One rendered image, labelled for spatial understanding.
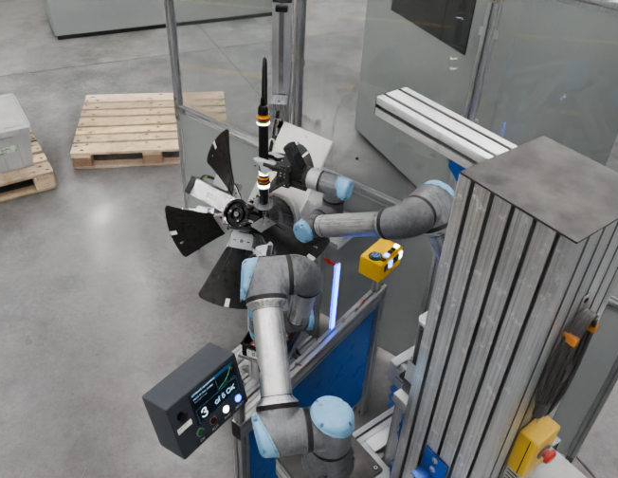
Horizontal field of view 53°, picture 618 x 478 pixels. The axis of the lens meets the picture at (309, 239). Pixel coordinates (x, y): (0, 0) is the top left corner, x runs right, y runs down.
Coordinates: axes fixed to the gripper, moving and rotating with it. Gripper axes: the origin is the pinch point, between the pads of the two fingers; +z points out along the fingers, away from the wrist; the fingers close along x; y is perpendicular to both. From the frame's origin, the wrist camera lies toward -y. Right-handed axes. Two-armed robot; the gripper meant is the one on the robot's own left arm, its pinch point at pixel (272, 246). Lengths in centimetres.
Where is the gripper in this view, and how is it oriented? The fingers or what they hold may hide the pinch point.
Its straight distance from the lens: 227.3
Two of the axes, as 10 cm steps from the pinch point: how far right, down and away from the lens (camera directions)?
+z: 0.2, -6.2, 7.8
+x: 0.6, 7.8, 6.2
